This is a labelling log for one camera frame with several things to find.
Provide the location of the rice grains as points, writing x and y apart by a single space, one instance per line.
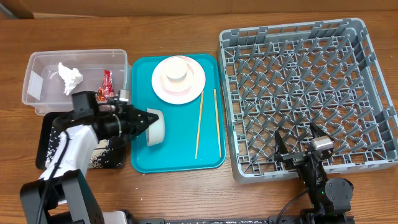
98 157

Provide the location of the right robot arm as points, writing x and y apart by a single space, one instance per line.
330 198

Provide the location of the white label sticker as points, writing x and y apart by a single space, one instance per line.
35 85

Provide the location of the white bowl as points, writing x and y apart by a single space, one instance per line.
155 133

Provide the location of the wooden chopstick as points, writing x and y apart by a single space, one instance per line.
199 125
217 122

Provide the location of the teal serving tray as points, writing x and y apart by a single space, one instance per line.
177 151

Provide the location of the pale green cup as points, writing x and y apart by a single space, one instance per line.
175 68

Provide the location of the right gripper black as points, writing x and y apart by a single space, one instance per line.
295 158

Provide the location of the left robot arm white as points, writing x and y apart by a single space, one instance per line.
61 194

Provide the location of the clear plastic bin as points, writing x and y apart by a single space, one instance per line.
90 63

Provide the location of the crumpled white tissue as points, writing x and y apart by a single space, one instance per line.
71 77

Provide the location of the grey dishwasher rack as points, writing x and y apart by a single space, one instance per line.
283 78

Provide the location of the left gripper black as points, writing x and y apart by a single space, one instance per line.
129 111

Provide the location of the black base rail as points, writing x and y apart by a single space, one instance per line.
269 220

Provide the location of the black tray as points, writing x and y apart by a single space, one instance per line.
115 158

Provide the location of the large pink plate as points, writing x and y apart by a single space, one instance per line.
198 83

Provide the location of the red snack wrapper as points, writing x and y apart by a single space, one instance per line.
105 91

